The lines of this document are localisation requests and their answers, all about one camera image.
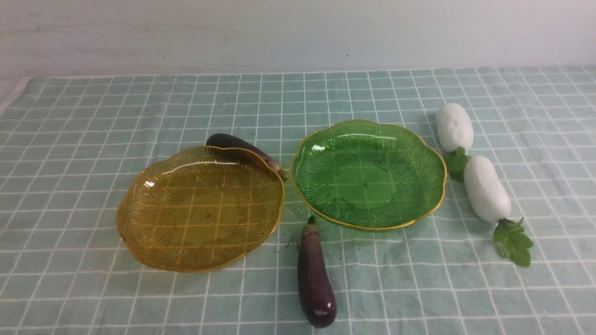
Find purple eggplant pale stem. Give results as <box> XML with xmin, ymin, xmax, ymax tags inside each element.
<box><xmin>206</xmin><ymin>133</ymin><xmax>287</xmax><ymax>181</ymax></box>

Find amber ribbed plastic plate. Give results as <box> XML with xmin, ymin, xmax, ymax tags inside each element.
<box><xmin>115</xmin><ymin>146</ymin><xmax>285</xmax><ymax>272</ymax></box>

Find purple eggplant green stem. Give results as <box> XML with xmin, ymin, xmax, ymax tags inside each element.
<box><xmin>297</xmin><ymin>215</ymin><xmax>337</xmax><ymax>328</ymax></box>

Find white radish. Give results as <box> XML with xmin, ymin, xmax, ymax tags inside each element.
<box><xmin>463</xmin><ymin>155</ymin><xmax>534</xmax><ymax>268</ymax></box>
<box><xmin>436</xmin><ymin>103</ymin><xmax>474</xmax><ymax>184</ymax></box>

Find green ribbed plastic plate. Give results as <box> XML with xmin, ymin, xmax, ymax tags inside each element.
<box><xmin>289</xmin><ymin>120</ymin><xmax>448</xmax><ymax>231</ymax></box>

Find green checkered tablecloth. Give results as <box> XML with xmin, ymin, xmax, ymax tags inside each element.
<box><xmin>0</xmin><ymin>66</ymin><xmax>596</xmax><ymax>335</ymax></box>

